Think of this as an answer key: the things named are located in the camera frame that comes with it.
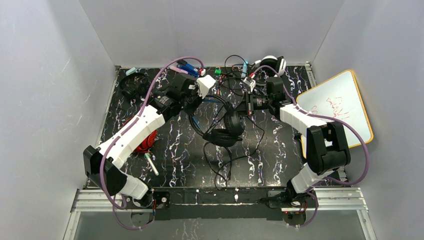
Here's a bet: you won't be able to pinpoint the white green marker pen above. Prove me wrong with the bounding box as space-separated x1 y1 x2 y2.
144 152 159 176

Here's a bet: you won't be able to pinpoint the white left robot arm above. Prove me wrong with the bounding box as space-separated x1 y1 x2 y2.
83 73 216 200

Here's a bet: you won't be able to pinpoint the yellow framed whiteboard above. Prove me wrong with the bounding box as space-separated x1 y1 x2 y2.
296 69 374 144

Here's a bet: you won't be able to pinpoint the black cable on table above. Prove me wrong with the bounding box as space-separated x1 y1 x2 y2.
218 54 259 98

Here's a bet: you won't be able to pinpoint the pink marker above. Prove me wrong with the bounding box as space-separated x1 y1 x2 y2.
169 65 188 74

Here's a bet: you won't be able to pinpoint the light blue marker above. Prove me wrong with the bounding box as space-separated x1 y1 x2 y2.
240 61 249 79

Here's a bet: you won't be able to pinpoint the white headphones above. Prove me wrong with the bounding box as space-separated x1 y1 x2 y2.
253 55 287 77

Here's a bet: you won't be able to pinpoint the red headphones with cable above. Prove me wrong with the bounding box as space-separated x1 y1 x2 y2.
120 125 158 154

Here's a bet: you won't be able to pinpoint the mint eraser block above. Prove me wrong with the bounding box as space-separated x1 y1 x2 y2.
125 67 137 76

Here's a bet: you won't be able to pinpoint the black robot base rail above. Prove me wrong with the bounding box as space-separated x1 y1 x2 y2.
152 187 299 221

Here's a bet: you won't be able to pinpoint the blue stapler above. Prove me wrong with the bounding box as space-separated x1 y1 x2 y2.
176 59 200 78

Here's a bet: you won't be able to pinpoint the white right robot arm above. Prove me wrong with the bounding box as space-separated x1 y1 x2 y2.
243 76 351 197

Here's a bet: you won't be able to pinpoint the blue black headphones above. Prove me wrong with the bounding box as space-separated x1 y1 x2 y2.
188 94 266 192

